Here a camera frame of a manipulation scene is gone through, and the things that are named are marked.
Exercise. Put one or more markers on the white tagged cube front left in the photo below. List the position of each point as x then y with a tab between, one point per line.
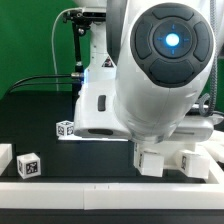
28	165

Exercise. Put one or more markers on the white chair seat piece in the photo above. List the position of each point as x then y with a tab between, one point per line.
169	148

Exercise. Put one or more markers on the small white tagged cube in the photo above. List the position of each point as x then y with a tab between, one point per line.
64	128

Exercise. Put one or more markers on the white sheet with tags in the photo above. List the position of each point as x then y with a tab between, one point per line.
78	138

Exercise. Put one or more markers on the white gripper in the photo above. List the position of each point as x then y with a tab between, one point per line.
194	129

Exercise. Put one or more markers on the white U-shaped boundary frame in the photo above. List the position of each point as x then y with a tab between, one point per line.
74	177

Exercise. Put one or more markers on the long white chair back post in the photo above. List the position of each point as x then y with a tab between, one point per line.
215	146

